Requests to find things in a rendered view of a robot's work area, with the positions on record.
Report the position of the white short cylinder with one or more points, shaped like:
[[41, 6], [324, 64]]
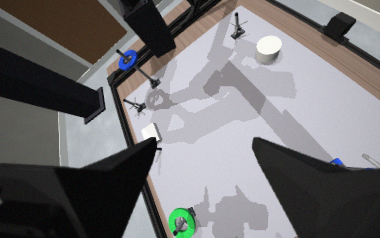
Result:
[[268, 48]]

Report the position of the green ring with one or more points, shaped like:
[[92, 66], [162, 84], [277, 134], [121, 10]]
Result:
[[189, 218]]

